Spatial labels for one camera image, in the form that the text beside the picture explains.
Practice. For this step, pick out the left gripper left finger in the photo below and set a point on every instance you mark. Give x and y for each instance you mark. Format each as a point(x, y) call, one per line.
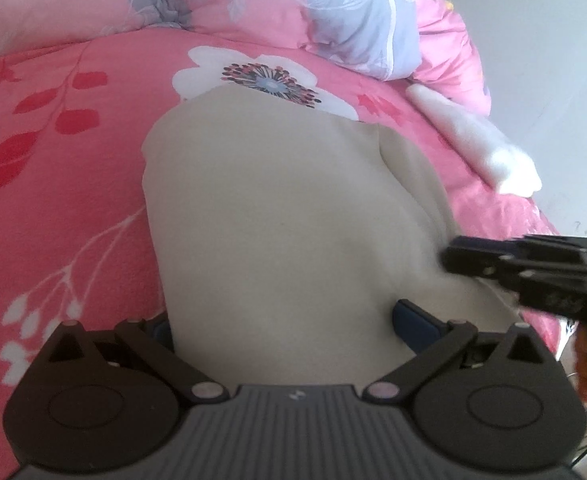
point(151, 342)

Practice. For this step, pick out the white folded garment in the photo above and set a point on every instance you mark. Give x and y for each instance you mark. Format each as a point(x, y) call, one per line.
point(504, 166)

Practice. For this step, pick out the pink grey floral duvet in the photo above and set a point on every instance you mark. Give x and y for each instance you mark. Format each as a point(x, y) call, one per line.
point(420, 40)

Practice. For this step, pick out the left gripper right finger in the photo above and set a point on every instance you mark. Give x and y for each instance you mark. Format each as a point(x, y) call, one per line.
point(435, 344)

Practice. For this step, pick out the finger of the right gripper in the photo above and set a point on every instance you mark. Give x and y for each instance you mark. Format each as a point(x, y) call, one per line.
point(475, 256)

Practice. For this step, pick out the beige zip hoodie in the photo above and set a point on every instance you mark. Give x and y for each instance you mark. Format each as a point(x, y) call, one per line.
point(285, 236)

